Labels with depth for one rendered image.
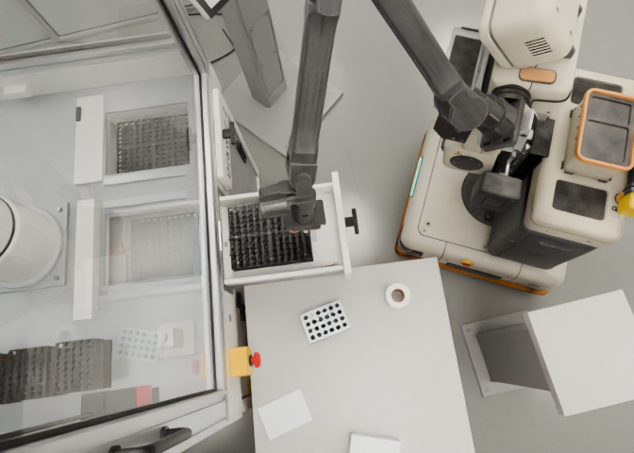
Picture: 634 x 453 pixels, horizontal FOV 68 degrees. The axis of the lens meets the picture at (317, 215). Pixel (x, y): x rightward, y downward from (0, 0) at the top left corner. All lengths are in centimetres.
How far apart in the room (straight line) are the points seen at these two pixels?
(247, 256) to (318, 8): 70
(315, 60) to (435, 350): 87
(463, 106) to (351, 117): 147
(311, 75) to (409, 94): 164
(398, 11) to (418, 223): 118
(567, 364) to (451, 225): 74
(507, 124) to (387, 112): 142
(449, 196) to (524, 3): 109
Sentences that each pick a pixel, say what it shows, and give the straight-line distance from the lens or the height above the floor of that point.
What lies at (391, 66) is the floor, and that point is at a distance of 260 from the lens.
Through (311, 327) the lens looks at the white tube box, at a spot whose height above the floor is 80.
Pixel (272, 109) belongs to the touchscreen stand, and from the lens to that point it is 244.
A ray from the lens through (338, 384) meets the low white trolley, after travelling 138.
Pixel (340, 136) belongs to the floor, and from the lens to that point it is 239.
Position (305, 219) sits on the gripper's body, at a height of 109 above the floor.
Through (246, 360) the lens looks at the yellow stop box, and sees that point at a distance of 126.
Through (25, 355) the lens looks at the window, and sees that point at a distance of 56.
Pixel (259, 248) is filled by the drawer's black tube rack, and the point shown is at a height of 87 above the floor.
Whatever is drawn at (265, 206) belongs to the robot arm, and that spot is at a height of 118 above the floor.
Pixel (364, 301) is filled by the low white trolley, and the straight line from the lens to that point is 139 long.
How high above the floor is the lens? 214
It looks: 73 degrees down
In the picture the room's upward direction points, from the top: 12 degrees counter-clockwise
